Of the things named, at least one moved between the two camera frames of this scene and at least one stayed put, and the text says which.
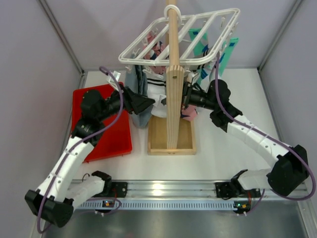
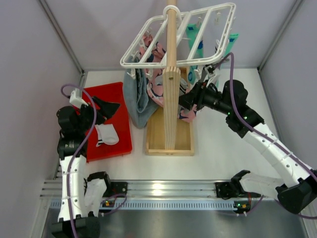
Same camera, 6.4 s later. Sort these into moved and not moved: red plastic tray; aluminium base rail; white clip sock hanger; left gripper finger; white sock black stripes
Moved: left gripper finger; white sock black stripes; white clip sock hanger
Not moved: red plastic tray; aluminium base rail
